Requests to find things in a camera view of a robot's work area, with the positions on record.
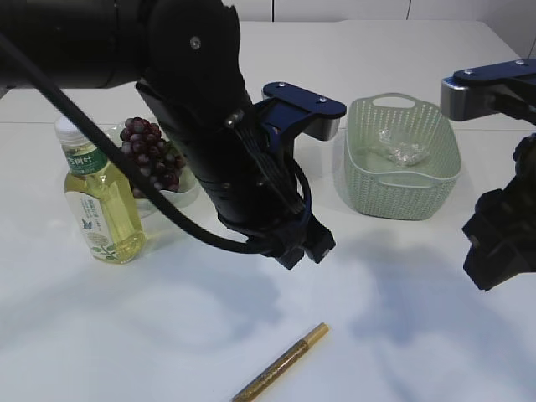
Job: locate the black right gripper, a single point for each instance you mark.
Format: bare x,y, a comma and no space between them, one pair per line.
504,218

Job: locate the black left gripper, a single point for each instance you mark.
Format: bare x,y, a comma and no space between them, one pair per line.
290,241

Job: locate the gold glitter pen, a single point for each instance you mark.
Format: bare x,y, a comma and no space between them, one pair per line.
276,369

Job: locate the clear plastic sheet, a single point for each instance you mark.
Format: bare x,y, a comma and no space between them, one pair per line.
396,145

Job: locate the purple artificial grape bunch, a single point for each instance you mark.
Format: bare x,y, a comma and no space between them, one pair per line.
157,158

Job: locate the yellow tea bottle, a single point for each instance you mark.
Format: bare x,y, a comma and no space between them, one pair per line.
100,198

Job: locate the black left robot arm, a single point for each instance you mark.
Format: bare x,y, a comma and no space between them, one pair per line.
183,57

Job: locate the green woven plastic basket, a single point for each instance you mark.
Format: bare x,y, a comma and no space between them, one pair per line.
376,186

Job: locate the green wavy glass plate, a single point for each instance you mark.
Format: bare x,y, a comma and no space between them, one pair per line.
188,188

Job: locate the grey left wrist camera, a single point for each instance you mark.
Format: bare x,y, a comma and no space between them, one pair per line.
287,111

